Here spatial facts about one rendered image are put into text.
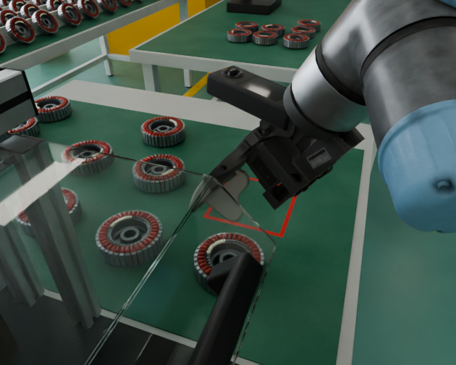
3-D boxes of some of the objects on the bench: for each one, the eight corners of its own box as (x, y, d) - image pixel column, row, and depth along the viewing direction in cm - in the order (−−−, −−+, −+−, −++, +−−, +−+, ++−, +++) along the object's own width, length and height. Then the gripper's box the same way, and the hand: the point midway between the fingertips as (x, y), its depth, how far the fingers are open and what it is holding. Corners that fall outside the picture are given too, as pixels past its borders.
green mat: (364, 150, 93) (364, 149, 93) (332, 389, 47) (332, 388, 47) (56, 97, 119) (56, 97, 119) (-159, 219, 73) (-160, 218, 73)
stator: (124, 183, 82) (121, 169, 80) (159, 161, 89) (157, 147, 87) (161, 202, 77) (160, 187, 74) (196, 176, 84) (195, 162, 82)
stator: (54, 172, 85) (49, 158, 83) (84, 148, 94) (80, 135, 91) (97, 182, 82) (93, 167, 80) (124, 156, 91) (121, 142, 89)
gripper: (294, 190, 29) (206, 263, 45) (403, 110, 40) (302, 191, 56) (227, 106, 30) (165, 206, 46) (351, 52, 42) (267, 147, 58)
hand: (227, 182), depth 52 cm, fingers open, 14 cm apart
